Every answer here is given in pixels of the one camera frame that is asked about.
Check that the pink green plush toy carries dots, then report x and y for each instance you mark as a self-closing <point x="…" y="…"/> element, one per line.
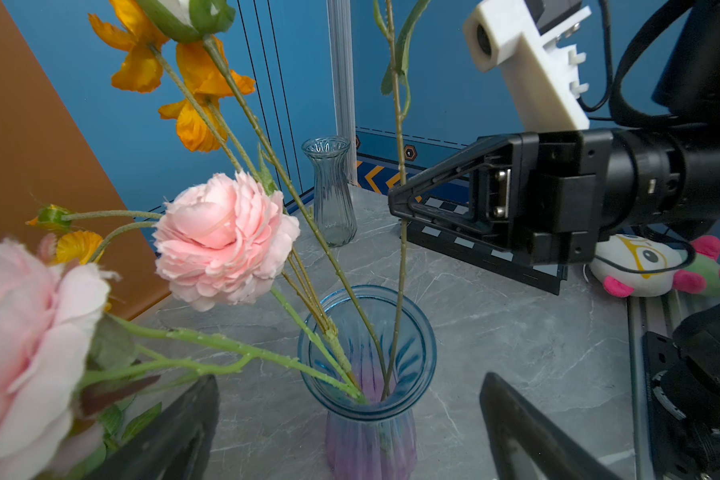
<point x="633" y="266"/>

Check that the clear grey glass vase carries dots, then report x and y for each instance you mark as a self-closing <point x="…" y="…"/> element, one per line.
<point x="333" y="209"/>

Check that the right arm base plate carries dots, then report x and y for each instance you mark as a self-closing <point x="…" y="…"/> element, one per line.
<point x="682" y="376"/>

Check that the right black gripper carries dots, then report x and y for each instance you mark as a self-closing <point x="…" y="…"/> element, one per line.
<point x="538" y="196"/>

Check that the black white checkerboard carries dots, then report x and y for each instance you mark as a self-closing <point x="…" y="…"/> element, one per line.
<point x="547" y="278"/>

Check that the yellow poppy flower stem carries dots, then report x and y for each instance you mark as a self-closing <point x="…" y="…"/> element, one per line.
<point x="227" y="240"/>

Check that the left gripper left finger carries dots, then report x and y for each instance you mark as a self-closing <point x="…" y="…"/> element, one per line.
<point x="176" y="445"/>

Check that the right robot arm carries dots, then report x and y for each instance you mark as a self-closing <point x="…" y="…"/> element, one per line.
<point x="664" y="100"/>

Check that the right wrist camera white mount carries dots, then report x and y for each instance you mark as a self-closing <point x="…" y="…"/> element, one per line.
<point x="520" y="38"/>

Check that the right aluminium corner post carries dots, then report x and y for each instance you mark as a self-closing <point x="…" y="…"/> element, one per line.
<point x="341" y="50"/>

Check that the mixed flower bunch on table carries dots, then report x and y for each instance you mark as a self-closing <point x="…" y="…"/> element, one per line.
<point x="118" y="431"/>

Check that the blue purple glass vase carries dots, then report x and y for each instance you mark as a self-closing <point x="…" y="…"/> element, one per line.
<point x="391" y="348"/>

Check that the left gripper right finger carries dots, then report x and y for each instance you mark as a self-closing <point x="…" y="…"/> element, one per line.
<point x="525" y="444"/>

